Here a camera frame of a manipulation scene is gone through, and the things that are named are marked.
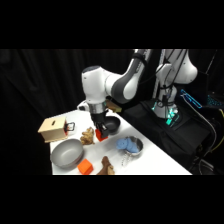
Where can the grey bowl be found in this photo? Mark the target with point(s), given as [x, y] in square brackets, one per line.
[66, 153]

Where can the yellow wrist tag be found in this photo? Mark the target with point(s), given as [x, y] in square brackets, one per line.
[113, 107]

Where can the brown plush toy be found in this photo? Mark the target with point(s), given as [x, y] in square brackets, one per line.
[87, 136]

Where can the black curtain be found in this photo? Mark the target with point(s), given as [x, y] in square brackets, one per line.
[33, 86]

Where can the blue lit keyboard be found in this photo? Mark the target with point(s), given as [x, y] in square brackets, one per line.
[215, 100]

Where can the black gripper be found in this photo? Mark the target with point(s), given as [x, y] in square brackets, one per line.
[98, 118]

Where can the black bowl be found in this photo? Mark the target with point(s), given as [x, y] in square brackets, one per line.
[114, 125]

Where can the blue cloth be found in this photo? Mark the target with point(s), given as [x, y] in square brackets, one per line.
[126, 144]

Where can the brown wooden figure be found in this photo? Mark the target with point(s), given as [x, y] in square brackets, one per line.
[106, 166]

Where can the blue glowing monitor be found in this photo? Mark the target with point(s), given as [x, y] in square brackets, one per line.
[191, 99]

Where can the orange cube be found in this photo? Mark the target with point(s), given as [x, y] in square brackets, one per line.
[85, 166]

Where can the black robot stand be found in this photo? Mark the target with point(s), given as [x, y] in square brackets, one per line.
[180, 133]

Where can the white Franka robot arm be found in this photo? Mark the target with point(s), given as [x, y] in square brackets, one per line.
[95, 86]

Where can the small black red latch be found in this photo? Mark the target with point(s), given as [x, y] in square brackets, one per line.
[70, 126]

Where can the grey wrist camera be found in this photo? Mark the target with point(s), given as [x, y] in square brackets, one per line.
[82, 106]

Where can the light wooden box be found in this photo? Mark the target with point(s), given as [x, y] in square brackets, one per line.
[51, 130]

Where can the red cube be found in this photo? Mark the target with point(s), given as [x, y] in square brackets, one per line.
[99, 136]

